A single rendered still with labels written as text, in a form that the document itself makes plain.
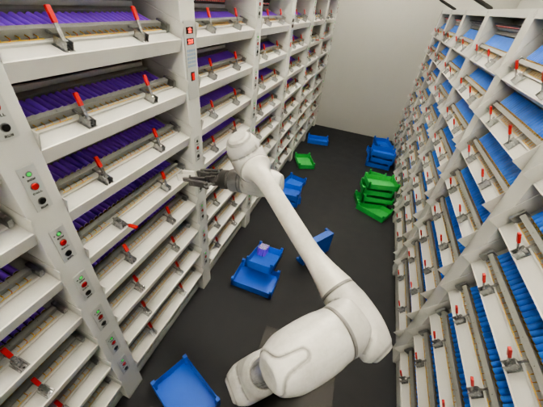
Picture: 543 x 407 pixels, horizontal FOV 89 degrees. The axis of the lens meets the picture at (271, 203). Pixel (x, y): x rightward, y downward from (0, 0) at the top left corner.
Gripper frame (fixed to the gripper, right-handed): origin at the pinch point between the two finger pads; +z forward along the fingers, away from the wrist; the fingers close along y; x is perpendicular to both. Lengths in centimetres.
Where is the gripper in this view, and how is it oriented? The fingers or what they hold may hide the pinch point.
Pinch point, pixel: (187, 175)
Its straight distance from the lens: 118.6
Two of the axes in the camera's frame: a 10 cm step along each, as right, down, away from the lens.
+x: -1.0, -8.3, -5.4
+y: 3.4, -5.4, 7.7
